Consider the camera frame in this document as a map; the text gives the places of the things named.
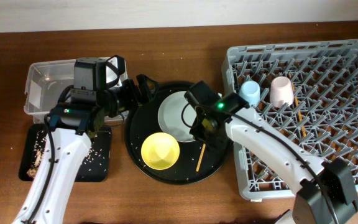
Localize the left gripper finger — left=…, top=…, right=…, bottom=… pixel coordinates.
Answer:
left=146, top=77, right=160, bottom=93
left=136, top=74, right=153, bottom=103

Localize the light grey plate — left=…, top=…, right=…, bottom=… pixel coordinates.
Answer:
left=158, top=91, right=194, bottom=142

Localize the blue plastic cup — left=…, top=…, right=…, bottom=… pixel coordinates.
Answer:
left=239, top=80, right=260, bottom=107

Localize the yellow bowl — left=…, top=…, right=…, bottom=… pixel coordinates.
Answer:
left=140, top=133, right=180, bottom=170

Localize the pink plastic cup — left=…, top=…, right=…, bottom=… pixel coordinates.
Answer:
left=270, top=76, right=294, bottom=108

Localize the wooden chopstick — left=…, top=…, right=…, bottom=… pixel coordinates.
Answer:
left=196, top=143, right=206, bottom=173
left=287, top=71, right=307, bottom=138

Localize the food scraps pile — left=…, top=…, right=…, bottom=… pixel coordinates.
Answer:
left=26, top=136, right=47, bottom=179

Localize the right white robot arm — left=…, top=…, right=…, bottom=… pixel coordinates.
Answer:
left=185, top=91, right=358, bottom=223

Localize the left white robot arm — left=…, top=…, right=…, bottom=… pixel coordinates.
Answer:
left=14, top=55, right=159, bottom=223

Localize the clear plastic waste bin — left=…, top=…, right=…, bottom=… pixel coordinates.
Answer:
left=24, top=56, right=128, bottom=123

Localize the grey dishwasher rack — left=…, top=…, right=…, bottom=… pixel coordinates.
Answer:
left=221, top=39, right=358, bottom=191

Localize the black rectangular tray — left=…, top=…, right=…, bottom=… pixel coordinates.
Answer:
left=18, top=124, right=112, bottom=182

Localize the black camera cable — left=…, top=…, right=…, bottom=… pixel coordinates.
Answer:
left=181, top=102, right=200, bottom=128

